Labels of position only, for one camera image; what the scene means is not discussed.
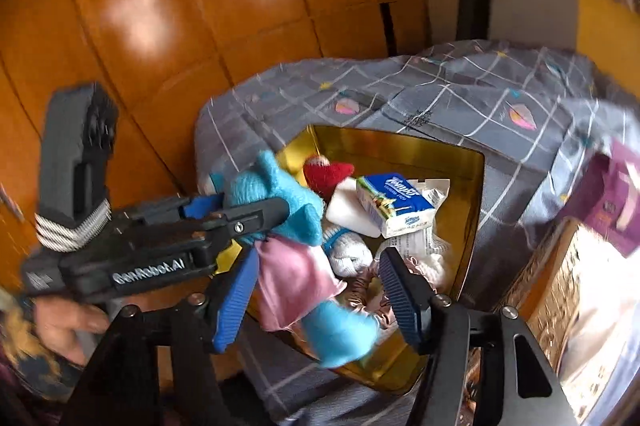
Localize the person's left hand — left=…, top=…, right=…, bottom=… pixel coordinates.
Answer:
left=34, top=296, right=110, bottom=366

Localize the grey yellow blue headboard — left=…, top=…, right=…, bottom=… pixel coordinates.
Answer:
left=488, top=0, right=639, bottom=58

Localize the purple cardboard box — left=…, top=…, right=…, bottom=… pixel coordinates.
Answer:
left=558, top=140, right=640, bottom=257

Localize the white wet wipes packet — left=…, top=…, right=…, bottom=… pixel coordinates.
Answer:
left=378, top=178, right=451, bottom=264

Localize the gold metal tray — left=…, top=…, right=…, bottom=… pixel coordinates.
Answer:
left=214, top=123, right=487, bottom=396

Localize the wooden wardrobe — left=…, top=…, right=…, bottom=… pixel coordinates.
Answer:
left=1, top=0, right=427, bottom=291

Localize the ornate gold tissue box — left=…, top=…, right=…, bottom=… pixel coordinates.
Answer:
left=500, top=218, right=639, bottom=425

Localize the blue Tempo tissue pack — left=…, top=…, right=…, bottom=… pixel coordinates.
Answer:
left=356, top=173, right=434, bottom=239

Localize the white sock blue band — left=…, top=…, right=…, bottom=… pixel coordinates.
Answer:
left=321, top=225, right=373, bottom=278

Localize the grey plaid bed quilt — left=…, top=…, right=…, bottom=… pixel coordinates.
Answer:
left=193, top=37, right=640, bottom=426

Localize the red Santa sock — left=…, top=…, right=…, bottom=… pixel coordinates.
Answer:
left=303, top=155, right=355, bottom=203

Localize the white foam sponge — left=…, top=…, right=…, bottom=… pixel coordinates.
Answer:
left=326, top=177, right=381, bottom=238

